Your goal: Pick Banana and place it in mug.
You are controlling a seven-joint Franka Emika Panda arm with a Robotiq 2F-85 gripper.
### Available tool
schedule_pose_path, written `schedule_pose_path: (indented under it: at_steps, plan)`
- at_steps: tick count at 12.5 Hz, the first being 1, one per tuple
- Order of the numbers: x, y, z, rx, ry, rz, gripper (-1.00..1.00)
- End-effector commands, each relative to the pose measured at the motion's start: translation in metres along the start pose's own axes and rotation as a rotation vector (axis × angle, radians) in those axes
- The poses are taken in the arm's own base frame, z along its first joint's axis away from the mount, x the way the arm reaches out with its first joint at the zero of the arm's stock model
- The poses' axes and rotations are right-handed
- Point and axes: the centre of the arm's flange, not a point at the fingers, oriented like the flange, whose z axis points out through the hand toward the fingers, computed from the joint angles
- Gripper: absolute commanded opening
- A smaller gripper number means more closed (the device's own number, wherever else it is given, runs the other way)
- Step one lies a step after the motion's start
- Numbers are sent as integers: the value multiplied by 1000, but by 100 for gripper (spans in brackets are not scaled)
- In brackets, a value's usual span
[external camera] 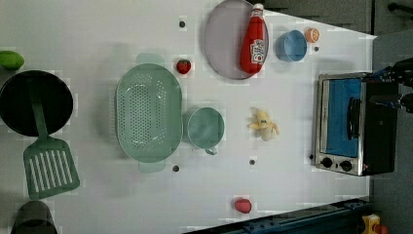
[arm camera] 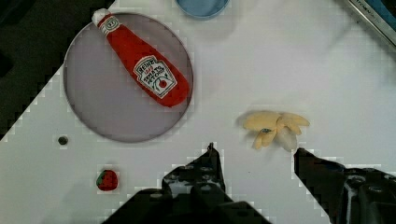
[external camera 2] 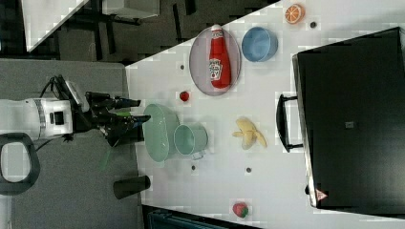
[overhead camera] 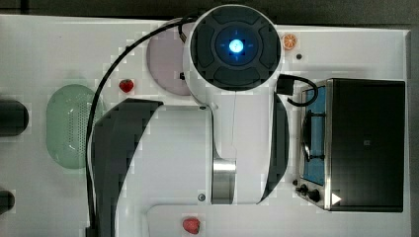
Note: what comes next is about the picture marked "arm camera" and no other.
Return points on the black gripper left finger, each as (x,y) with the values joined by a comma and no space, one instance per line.
(190,194)

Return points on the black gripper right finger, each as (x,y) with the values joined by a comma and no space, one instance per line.
(348,195)

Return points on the yellow plush peeled banana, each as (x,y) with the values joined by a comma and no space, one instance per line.
(280,126)

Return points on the red toy strawberry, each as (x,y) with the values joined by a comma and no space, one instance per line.
(107,180)

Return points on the red plush ketchup bottle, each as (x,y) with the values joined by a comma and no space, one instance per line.
(151,71)

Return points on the grey round plate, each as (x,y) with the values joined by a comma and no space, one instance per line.
(104,96)

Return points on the black toaster oven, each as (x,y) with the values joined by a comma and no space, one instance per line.
(379,16)

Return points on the blue bowl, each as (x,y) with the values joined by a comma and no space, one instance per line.
(202,9)

